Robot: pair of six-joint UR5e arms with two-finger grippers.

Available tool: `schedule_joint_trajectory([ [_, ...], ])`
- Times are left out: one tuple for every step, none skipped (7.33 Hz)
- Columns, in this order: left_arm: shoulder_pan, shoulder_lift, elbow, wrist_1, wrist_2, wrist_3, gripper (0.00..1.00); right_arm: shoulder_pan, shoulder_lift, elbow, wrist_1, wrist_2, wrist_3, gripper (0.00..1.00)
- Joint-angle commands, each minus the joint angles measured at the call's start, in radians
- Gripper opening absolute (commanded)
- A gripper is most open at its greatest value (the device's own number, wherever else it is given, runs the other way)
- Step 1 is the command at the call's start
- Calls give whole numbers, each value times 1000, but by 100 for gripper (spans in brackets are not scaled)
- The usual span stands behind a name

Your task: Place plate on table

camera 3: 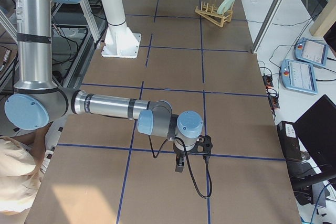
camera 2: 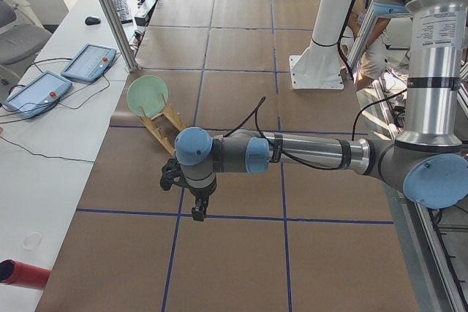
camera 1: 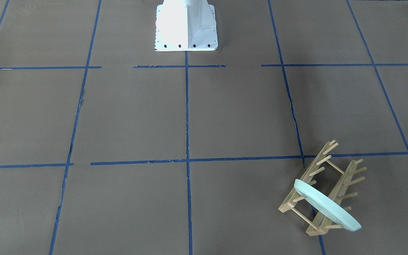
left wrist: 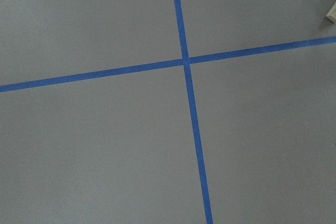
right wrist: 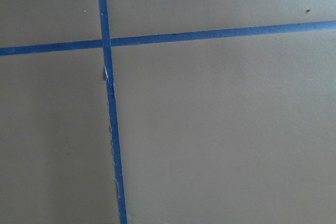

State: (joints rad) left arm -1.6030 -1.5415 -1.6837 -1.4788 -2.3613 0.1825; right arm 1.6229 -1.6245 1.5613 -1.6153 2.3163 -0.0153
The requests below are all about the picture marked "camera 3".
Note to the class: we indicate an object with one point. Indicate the person in beige shirt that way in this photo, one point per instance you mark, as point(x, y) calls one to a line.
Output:
point(21, 159)

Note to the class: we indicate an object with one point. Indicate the blue teach pendant lower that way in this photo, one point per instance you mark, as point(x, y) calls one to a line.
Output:
point(299, 76)

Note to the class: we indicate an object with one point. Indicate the blue teach pendant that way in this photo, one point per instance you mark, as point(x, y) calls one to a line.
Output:
point(311, 51)
point(299, 76)

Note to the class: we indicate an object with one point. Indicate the black orange adapter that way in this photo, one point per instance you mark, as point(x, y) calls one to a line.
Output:
point(273, 101)
point(267, 79)

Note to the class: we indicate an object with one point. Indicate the white pedestal column base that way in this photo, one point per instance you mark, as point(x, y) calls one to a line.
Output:
point(120, 41)

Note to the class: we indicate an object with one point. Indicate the black orange adapter upper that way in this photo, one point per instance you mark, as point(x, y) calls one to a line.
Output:
point(267, 79)

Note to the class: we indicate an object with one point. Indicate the aluminium frame post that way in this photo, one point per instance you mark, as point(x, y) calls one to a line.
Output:
point(266, 24)

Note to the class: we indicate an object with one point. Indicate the wooden dish rack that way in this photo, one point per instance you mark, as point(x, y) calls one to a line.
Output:
point(208, 12)

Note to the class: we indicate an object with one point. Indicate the blue teach pendant upper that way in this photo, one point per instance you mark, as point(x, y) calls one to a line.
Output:
point(311, 51)

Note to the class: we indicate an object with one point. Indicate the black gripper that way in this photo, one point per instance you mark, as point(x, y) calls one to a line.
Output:
point(180, 152)

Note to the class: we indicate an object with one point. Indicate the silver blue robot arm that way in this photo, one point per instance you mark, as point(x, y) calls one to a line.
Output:
point(37, 100)

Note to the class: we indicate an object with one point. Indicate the light green plate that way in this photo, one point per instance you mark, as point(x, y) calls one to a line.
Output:
point(224, 6)

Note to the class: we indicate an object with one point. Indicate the wooden beam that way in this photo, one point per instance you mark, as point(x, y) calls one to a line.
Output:
point(324, 21)

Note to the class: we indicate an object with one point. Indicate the black orange adapter lower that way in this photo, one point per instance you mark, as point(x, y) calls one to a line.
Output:
point(273, 101)

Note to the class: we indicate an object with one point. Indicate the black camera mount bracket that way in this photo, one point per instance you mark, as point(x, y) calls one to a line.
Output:
point(203, 145)

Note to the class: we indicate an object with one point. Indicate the black monitor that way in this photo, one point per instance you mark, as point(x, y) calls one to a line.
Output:
point(316, 130)

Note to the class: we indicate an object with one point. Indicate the black computer box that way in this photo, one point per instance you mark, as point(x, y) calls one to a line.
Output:
point(290, 143)

